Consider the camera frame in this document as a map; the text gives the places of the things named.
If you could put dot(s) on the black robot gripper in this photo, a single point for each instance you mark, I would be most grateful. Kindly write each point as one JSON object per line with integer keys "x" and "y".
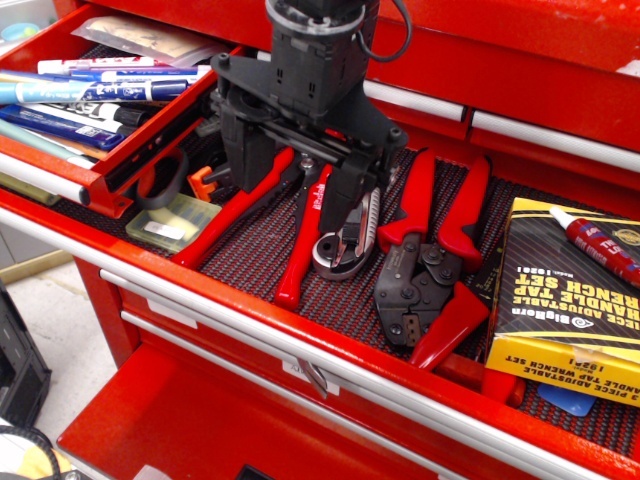
{"x": 310, "y": 95}

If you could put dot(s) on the red threadlocker glue tube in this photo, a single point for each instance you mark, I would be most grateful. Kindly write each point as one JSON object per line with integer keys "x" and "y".
{"x": 599, "y": 246}

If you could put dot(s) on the large red open drawer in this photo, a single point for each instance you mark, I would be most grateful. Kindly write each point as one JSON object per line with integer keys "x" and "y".
{"x": 330, "y": 357}

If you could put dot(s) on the red lower open drawer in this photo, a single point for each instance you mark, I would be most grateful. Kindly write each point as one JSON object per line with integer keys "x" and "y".
{"x": 196, "y": 422}

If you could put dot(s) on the silver black utility knife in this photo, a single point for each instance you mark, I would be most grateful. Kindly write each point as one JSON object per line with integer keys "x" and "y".
{"x": 340, "y": 255}

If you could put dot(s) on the orange black tool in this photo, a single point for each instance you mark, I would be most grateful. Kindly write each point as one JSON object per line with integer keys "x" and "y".
{"x": 203, "y": 183}

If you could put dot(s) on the clear plastic blade case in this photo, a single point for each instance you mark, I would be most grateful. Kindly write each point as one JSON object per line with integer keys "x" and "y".
{"x": 175, "y": 226}

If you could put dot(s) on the blue white marker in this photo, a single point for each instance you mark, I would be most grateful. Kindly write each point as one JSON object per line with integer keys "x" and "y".
{"x": 190, "y": 75}

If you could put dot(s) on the black white marker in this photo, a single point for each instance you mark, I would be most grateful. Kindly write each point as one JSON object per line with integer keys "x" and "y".
{"x": 104, "y": 111}

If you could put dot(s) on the clear plastic bag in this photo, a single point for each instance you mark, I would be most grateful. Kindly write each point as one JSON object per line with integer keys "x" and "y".
{"x": 142, "y": 37}

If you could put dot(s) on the dark blue marker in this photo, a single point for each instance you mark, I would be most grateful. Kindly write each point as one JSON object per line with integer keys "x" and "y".
{"x": 60, "y": 127}

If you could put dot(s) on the white red marker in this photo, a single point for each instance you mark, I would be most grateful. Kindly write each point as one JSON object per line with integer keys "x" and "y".
{"x": 66, "y": 67}

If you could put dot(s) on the light blue marker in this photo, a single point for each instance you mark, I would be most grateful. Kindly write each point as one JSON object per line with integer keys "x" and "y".
{"x": 73, "y": 92}

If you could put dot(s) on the yellow black tap wrench box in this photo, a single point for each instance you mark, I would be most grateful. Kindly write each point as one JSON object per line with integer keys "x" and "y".
{"x": 561, "y": 318}

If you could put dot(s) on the black crate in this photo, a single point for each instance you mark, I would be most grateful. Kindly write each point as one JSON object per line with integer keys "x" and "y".
{"x": 25, "y": 377}

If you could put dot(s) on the red handled wire stripper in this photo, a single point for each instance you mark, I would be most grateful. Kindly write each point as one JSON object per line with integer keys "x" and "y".
{"x": 288, "y": 168}

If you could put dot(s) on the red handled crimping pliers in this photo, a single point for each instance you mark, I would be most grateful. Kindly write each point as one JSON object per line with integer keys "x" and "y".
{"x": 420, "y": 298}

